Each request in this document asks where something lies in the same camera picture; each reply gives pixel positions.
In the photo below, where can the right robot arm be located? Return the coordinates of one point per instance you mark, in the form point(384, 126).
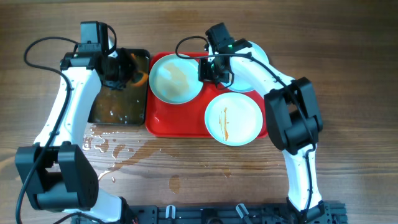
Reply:
point(292, 114)

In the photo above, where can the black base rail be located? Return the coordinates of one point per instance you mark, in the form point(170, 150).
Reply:
point(278, 213)

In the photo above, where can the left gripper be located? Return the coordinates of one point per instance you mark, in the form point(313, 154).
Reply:
point(131, 67)

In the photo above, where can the orange green sponge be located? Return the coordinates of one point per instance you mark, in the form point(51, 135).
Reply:
point(140, 70)

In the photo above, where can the red plastic tray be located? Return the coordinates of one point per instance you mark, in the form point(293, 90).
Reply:
point(180, 121)

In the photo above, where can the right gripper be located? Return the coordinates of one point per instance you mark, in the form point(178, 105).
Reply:
point(203, 75)

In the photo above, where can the black water tray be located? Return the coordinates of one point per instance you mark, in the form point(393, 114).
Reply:
point(126, 107)

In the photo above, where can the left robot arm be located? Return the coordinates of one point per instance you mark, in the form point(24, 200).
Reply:
point(56, 175)

